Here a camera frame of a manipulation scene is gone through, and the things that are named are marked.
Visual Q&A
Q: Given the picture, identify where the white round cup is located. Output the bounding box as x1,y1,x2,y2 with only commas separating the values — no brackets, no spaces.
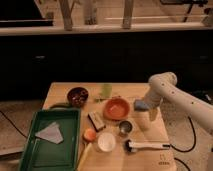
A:
97,132,116,152

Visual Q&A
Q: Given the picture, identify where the green leafy vegetable toy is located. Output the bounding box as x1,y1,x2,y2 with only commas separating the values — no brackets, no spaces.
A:
94,84,112,102

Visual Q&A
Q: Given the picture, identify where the grey folded cloth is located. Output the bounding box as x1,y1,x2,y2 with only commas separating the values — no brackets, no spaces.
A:
35,122,63,144

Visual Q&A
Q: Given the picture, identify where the black cable left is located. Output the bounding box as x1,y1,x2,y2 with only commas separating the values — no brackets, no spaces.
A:
0,109,28,139

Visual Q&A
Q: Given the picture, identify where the orange ball spoon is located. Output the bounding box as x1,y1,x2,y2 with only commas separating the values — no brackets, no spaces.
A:
77,128,96,171

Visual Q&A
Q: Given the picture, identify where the black cable right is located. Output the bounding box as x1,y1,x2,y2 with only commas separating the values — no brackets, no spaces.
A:
169,116,198,171

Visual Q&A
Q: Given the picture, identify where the green plastic tray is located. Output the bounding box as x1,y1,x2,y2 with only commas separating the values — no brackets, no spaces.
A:
18,108,80,171

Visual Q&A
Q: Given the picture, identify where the dark brown bowl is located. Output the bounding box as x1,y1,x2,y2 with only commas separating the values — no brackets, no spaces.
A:
67,87,89,108

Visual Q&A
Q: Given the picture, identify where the orange bowl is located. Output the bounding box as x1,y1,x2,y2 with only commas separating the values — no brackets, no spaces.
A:
103,98,130,120

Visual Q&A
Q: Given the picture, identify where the brown rectangular block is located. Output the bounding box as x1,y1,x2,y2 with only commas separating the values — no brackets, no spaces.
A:
88,112,106,132

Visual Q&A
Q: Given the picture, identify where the black white dish brush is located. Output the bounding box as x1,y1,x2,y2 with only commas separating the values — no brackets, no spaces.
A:
125,139,170,153

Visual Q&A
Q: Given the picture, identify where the small metal cup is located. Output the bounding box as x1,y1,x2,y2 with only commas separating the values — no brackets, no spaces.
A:
119,120,133,136

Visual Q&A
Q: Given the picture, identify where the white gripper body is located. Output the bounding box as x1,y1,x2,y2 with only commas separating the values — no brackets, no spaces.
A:
142,88,162,109

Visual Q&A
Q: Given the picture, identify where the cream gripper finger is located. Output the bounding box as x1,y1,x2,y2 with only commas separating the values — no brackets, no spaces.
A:
149,108,158,121

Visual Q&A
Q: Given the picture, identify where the black cable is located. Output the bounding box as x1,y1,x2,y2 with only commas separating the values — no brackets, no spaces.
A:
0,109,28,139
169,116,198,171

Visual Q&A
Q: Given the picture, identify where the green long vegetable toy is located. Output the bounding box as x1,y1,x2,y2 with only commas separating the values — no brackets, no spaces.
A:
49,103,72,109

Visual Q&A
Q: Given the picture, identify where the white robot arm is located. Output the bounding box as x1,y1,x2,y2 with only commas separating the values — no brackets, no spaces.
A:
143,72,213,136

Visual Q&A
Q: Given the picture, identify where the blue sponge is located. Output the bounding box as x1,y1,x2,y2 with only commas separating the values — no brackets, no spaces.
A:
134,100,149,111

